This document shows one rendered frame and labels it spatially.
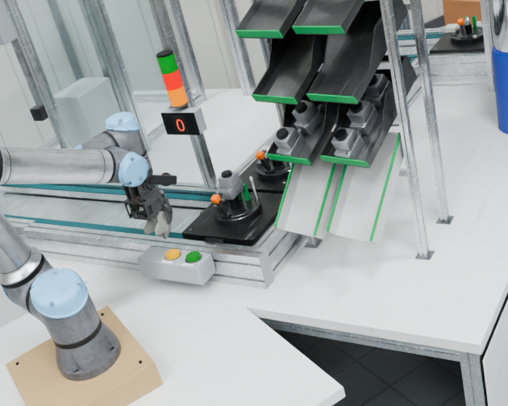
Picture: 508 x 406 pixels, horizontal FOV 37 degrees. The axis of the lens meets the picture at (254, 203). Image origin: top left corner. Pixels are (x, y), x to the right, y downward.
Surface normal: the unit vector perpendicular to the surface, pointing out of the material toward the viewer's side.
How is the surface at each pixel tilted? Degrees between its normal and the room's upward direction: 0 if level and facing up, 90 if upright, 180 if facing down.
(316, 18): 25
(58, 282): 11
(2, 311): 90
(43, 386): 5
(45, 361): 5
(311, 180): 45
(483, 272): 0
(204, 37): 90
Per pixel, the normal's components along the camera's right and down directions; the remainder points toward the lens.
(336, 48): 0.75, 0.15
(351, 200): -0.61, -0.25
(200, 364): -0.23, -0.85
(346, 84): -0.47, -0.56
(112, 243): -0.48, 0.51
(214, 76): 0.51, 0.30
